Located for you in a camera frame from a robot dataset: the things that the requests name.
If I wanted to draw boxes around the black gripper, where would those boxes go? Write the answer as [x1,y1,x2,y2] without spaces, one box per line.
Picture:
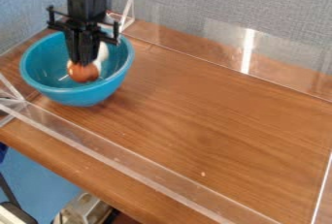
[47,0,120,66]

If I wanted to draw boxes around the white object under table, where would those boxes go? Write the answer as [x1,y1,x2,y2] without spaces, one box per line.
[53,192,113,224]

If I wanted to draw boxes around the clear acrylic back barrier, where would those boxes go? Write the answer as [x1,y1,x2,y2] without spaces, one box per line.
[122,0,332,103]

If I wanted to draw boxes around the clear acrylic barrier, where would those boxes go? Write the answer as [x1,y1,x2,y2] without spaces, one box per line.
[0,73,280,224]
[122,0,332,103]

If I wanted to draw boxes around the black stand leg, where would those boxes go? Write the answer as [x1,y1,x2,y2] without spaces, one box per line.
[0,173,39,224]

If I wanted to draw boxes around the clear acrylic front barrier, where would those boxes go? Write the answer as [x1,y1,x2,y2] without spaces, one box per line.
[0,73,280,224]

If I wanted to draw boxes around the blue bowl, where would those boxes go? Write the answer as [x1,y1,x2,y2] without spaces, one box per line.
[20,32,136,107]

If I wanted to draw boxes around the brown and white mushroom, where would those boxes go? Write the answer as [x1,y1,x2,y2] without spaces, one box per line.
[66,42,109,83]

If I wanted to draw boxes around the clear acrylic corner bracket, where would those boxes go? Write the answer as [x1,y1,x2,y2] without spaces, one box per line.
[106,0,136,32]

